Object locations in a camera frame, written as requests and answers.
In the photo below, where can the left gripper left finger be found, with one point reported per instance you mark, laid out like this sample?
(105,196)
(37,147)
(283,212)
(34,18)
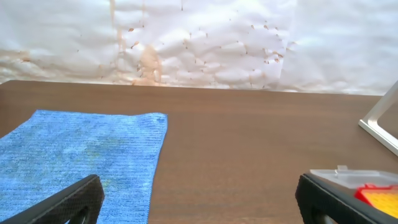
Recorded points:
(74,199)

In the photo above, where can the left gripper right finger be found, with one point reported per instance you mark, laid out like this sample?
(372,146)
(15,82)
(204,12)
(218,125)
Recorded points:
(323,202)

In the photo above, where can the blue cloth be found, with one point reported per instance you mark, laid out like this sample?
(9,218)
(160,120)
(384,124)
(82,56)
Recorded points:
(77,149)

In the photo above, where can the red and yellow tip box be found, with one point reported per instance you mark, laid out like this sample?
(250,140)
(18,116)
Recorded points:
(382,199)

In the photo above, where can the white and blue stand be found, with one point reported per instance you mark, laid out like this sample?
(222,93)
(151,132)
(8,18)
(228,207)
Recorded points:
(374,127)

